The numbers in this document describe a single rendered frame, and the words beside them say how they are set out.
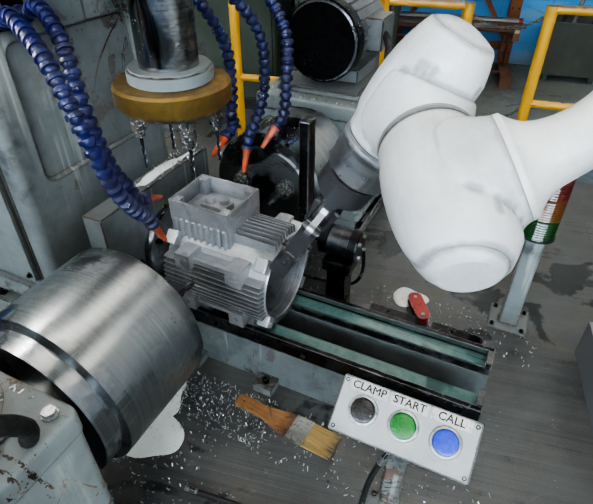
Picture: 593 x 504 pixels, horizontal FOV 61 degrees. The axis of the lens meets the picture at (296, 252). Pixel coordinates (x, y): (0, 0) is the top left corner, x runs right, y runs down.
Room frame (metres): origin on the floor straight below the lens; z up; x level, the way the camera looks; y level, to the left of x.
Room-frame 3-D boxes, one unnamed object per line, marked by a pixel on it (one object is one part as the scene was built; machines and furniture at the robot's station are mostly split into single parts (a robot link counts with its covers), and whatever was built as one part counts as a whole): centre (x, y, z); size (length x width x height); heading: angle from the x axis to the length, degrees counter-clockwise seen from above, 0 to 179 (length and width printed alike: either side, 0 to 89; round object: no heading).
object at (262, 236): (0.74, 0.10, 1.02); 0.20 x 0.19 x 0.19; 63
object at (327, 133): (1.06, 0.01, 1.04); 0.41 x 0.25 x 0.25; 154
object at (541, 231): (0.79, -0.46, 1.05); 0.06 x 0.06 x 0.04
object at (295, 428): (0.54, 0.02, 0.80); 0.21 x 0.05 x 0.01; 60
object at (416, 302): (0.83, -0.27, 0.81); 0.09 x 0.03 x 0.02; 6
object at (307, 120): (0.82, -0.02, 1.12); 0.04 x 0.03 x 0.26; 64
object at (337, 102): (1.30, -0.10, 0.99); 0.35 x 0.31 x 0.37; 154
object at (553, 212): (0.79, -0.46, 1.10); 0.06 x 0.06 x 0.04
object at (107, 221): (0.83, 0.29, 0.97); 0.30 x 0.11 x 0.34; 154
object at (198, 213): (0.75, 0.14, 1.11); 0.12 x 0.11 x 0.07; 63
